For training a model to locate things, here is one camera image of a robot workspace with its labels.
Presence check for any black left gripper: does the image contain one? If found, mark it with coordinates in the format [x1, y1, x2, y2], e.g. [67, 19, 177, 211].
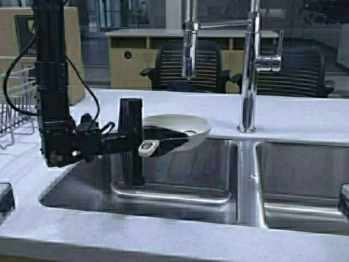
[117, 98, 189, 186]

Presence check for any white frying pan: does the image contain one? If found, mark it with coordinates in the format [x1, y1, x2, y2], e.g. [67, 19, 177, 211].
[143, 114, 212, 152]

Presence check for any robot base right corner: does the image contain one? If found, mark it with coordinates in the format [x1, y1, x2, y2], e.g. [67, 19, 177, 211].
[339, 184, 349, 218]

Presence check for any robot base left corner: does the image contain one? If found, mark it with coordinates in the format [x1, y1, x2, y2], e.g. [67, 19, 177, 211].
[0, 183, 15, 222]

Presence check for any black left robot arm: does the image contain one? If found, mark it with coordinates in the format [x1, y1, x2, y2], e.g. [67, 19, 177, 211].
[33, 1, 189, 187]

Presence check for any black office chair left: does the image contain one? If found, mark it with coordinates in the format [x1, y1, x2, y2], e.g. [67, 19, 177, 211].
[140, 40, 230, 93]

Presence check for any black office chair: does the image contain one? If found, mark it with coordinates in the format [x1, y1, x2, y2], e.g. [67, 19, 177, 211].
[140, 40, 230, 93]
[230, 45, 335, 98]

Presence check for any wooden low cabinet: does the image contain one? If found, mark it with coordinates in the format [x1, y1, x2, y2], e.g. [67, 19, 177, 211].
[105, 28, 280, 93]

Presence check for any chrome kitchen faucet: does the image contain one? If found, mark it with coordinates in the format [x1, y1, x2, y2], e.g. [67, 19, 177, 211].
[182, 1, 284, 133]

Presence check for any stainless steel double sink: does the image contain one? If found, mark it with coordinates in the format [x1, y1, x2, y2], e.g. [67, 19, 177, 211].
[40, 138, 348, 235]

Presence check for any black office chair right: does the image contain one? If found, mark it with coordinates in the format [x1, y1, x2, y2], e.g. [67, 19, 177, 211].
[230, 45, 335, 98]

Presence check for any cardboard box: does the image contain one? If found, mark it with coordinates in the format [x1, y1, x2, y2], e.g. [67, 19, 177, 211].
[0, 7, 86, 106]

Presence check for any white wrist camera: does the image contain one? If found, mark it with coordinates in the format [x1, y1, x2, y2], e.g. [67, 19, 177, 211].
[138, 140, 160, 157]

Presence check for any wire dish rack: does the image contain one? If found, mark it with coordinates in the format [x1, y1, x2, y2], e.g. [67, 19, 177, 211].
[0, 56, 41, 150]

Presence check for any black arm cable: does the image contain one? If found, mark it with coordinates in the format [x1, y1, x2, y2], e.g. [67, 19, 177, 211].
[2, 38, 115, 134]

